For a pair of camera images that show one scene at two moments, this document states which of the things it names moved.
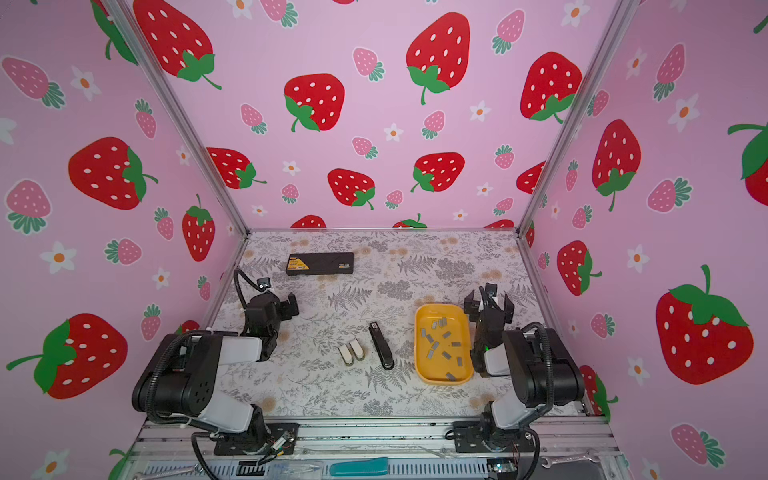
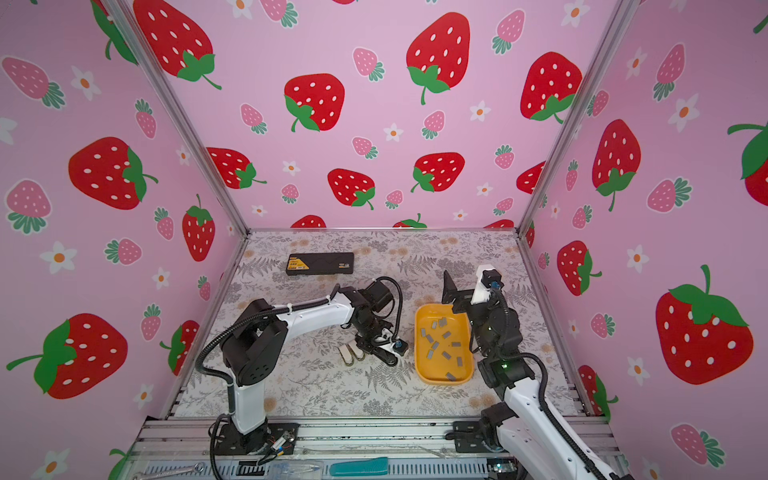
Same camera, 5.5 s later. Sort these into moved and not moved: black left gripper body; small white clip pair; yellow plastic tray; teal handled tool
Moved: black left gripper body
Not moved: small white clip pair; yellow plastic tray; teal handled tool
